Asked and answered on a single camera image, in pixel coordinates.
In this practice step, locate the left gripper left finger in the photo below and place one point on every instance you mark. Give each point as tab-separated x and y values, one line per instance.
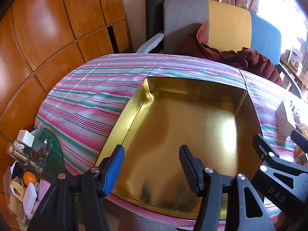
109	171

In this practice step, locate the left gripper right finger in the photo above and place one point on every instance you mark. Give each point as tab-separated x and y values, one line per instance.
194	172

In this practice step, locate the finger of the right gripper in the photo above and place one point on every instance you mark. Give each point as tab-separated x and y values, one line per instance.
265	152
299	140

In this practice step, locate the large white carton box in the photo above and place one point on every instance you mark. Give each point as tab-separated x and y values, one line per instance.
284	119

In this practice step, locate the striped pink green bedsheet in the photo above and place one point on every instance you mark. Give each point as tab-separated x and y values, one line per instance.
83	106

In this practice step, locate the green glass side table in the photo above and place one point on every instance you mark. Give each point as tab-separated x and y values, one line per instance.
54	162

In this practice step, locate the eyeglasses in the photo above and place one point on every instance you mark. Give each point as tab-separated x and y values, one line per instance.
43	154

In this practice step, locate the wooden side desk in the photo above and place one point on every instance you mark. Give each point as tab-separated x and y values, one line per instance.
294	80

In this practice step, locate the orange fruit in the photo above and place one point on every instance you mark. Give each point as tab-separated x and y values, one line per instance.
29	177

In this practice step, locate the white boxed appliance carton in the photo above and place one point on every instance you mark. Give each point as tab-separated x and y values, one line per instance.
294	58

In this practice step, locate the white soap case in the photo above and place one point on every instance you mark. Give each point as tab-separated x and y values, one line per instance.
29	199

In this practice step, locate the small white cube box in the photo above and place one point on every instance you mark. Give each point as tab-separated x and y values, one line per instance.
26	138

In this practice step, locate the gold perfume bottle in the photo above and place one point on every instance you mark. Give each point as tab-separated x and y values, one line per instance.
17	154

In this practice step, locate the tricolour fabric armchair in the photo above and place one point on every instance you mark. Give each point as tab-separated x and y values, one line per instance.
229	28

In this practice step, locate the wooden wardrobe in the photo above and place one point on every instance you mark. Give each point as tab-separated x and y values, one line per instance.
41	42

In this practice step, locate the black rolled mat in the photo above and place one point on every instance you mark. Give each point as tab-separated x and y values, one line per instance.
154	17

